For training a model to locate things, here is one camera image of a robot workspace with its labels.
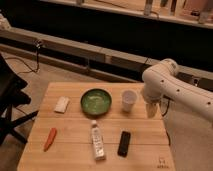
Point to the green ceramic bowl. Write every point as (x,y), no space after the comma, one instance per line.
(96,102)

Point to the white rectangular sponge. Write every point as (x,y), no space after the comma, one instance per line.
(61,104)

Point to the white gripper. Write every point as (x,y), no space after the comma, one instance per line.
(151,109)

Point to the orange carrot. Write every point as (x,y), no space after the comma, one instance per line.
(50,139)

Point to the black remote control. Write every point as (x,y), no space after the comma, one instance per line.
(124,144)

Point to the black office chair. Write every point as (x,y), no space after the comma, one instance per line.
(11,95)

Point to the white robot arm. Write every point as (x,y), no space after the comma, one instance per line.
(160,79)

